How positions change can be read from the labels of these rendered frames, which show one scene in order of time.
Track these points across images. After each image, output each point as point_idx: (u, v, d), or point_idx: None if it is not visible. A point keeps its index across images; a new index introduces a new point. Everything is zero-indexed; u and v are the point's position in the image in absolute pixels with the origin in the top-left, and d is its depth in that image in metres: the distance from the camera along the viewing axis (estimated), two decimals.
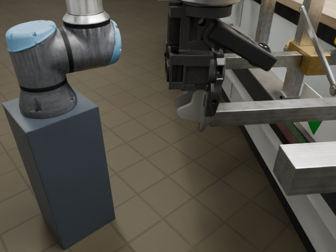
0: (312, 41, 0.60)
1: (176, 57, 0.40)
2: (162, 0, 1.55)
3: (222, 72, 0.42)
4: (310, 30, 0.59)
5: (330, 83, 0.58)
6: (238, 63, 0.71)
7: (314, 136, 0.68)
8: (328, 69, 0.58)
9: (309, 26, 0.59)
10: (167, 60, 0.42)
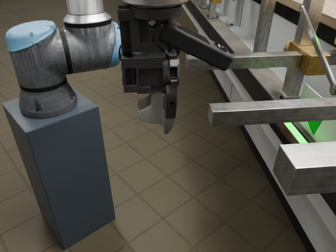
0: (312, 41, 0.60)
1: (127, 60, 0.40)
2: None
3: (177, 74, 0.41)
4: (310, 30, 0.59)
5: (330, 83, 0.58)
6: (238, 63, 0.71)
7: (314, 136, 0.68)
8: (328, 69, 0.58)
9: (309, 26, 0.59)
10: (121, 64, 0.41)
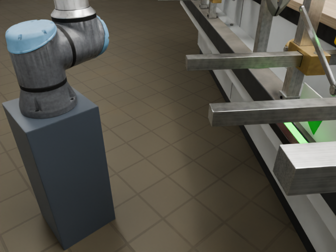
0: (312, 41, 0.60)
1: None
2: (162, 0, 1.55)
3: None
4: (310, 30, 0.59)
5: (330, 83, 0.58)
6: (238, 63, 0.71)
7: (314, 136, 0.68)
8: (328, 69, 0.58)
9: (309, 26, 0.59)
10: None
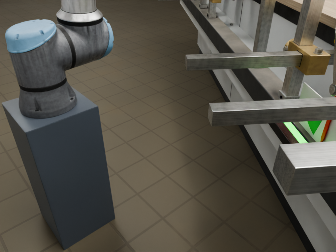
0: (335, 36, 0.53)
1: None
2: (162, 0, 1.55)
3: None
4: None
5: (333, 83, 0.57)
6: (238, 63, 0.71)
7: (314, 136, 0.68)
8: None
9: None
10: None
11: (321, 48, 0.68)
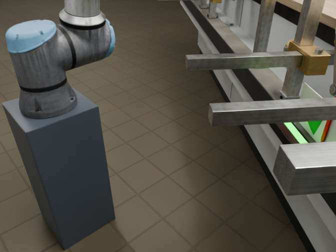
0: (335, 36, 0.53)
1: None
2: (162, 0, 1.55)
3: None
4: None
5: (333, 83, 0.57)
6: (238, 63, 0.71)
7: (314, 136, 0.68)
8: None
9: None
10: None
11: (321, 48, 0.68)
